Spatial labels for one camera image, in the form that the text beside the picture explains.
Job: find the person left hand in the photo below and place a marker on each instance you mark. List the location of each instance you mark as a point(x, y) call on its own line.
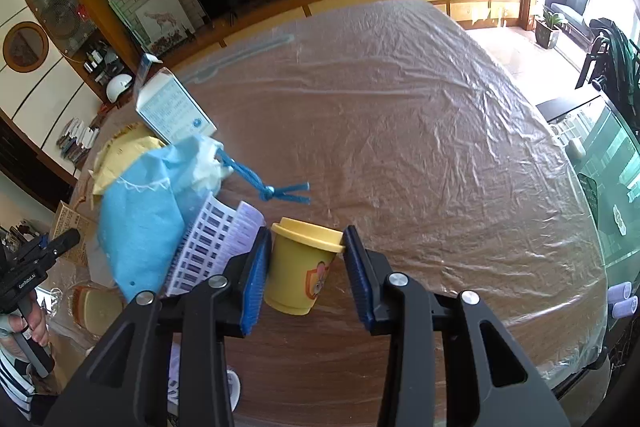
point(35, 322)

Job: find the barcode label sheet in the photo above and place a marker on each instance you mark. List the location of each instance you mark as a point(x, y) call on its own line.
point(217, 234)

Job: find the potted plant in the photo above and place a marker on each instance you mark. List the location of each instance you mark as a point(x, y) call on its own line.
point(548, 27)

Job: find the black chair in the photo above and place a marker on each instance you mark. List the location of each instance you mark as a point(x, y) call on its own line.
point(612, 66)

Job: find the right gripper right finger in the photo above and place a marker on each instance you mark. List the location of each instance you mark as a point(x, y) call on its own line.
point(490, 380)

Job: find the white helmet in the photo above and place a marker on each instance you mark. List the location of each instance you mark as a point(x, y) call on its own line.
point(117, 86)

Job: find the stack of books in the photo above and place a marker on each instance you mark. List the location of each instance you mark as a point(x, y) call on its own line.
point(76, 140)

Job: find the blue drawstring bag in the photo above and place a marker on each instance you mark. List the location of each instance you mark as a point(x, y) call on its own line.
point(146, 209)

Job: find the horse picture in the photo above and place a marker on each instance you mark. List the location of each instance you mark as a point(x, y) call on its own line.
point(165, 23)

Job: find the wooden tv cabinet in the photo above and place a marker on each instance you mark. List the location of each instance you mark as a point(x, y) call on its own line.
point(470, 14)

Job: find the yellow paper bag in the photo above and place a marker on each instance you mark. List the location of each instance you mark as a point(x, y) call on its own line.
point(118, 154)

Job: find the yellow lidded cup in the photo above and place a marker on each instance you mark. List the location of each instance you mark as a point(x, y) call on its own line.
point(300, 263)

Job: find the white blue carton box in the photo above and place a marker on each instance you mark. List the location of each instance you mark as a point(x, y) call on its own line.
point(165, 106)

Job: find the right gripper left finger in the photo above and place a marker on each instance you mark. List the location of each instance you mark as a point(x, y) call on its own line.
point(124, 381)

